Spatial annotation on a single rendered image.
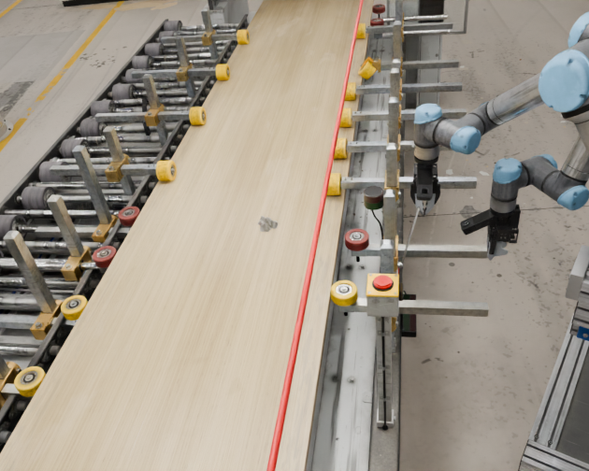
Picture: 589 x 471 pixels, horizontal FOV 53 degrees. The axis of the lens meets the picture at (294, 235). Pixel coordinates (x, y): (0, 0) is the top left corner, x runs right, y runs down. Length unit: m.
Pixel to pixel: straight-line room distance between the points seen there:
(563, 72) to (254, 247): 1.07
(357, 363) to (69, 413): 0.86
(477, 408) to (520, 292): 0.74
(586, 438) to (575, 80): 1.38
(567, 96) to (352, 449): 1.07
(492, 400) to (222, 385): 1.39
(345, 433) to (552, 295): 1.62
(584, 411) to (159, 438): 1.55
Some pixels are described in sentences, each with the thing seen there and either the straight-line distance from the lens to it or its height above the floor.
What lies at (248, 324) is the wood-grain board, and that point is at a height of 0.90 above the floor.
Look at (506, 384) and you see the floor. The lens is 2.72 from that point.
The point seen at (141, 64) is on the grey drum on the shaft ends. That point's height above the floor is 0.83.
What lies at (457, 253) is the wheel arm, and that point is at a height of 0.85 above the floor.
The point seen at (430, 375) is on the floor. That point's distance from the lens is 2.70.
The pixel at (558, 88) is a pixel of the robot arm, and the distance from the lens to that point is 1.41.
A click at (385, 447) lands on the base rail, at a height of 0.70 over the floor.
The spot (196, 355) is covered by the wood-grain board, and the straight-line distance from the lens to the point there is 1.67.
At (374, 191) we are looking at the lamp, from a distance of 1.78.
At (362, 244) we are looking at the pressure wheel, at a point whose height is 0.90.
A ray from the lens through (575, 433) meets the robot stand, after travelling 2.38.
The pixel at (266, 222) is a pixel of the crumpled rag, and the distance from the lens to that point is 2.03.
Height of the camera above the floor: 2.13
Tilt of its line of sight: 39 degrees down
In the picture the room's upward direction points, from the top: 8 degrees counter-clockwise
